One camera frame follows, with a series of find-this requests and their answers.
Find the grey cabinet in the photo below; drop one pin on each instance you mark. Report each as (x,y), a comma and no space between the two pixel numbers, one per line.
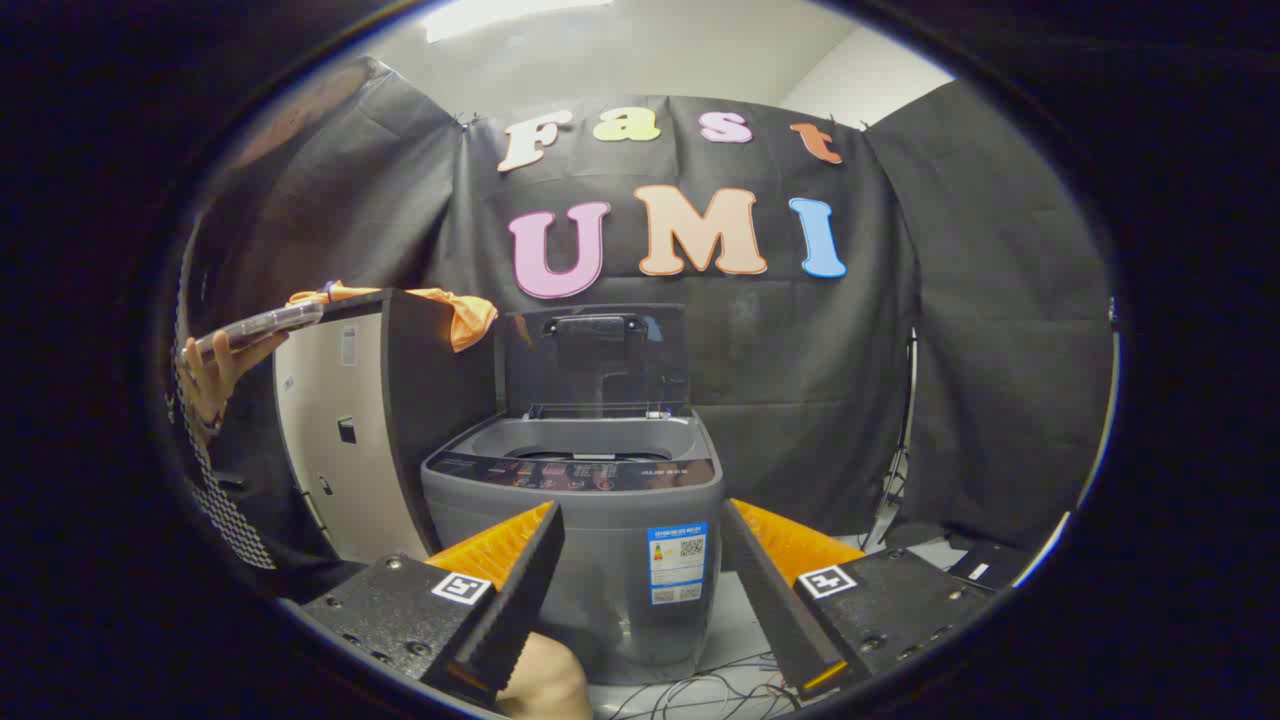
(335,450)

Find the black backdrop cloth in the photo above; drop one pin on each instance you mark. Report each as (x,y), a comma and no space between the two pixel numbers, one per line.
(800,350)

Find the black device box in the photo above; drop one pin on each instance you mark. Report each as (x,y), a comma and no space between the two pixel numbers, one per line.
(990,565)

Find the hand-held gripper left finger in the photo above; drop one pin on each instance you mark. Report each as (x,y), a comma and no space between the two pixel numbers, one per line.
(520,590)

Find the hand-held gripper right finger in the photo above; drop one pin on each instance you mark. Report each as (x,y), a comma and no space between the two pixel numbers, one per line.
(770,590)

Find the person's checkered sleeve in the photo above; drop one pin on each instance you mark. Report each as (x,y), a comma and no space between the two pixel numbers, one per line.
(225,500)

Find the person's knee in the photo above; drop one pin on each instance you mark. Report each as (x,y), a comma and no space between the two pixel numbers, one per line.
(545,685)

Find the orange garment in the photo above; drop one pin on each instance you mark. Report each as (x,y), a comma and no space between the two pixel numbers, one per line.
(470,315)

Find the grey washing machine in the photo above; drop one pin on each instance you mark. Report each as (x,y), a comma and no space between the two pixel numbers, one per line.
(600,560)

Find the clear-cased smartphone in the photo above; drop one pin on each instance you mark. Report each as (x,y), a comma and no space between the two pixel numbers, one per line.
(265,322)

